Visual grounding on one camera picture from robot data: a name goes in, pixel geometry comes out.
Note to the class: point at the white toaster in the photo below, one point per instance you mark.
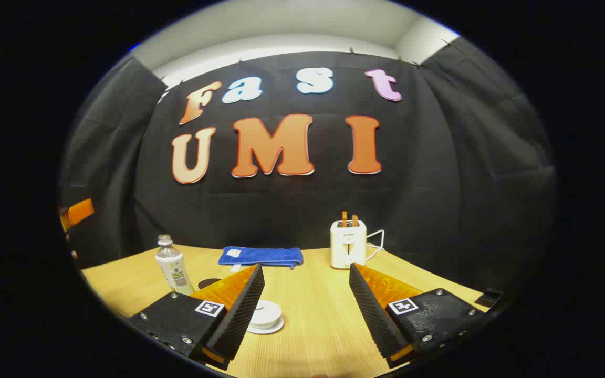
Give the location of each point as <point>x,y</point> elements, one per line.
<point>347,247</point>

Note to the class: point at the dark round coaster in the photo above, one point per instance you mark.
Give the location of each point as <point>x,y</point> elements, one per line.
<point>207,283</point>

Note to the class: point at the black backdrop cloth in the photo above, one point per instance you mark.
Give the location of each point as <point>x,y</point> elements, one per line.
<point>439,184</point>

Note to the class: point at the clear plastic water bottle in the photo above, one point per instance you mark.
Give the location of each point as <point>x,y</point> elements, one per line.
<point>175,268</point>

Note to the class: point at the blue towel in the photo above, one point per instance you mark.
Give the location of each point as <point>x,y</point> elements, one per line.
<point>260,255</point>

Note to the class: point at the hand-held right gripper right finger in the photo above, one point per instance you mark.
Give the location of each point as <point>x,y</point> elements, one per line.
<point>373,310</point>

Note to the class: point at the small black block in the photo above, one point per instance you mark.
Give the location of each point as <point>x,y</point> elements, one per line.
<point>489,298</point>

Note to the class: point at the white saucer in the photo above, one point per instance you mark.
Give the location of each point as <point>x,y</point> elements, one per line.
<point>276,328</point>

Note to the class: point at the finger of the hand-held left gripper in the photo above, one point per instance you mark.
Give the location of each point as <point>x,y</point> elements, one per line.
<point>77,212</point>

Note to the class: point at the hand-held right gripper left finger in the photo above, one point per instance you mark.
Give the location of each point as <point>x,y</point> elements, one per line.
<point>239,310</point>

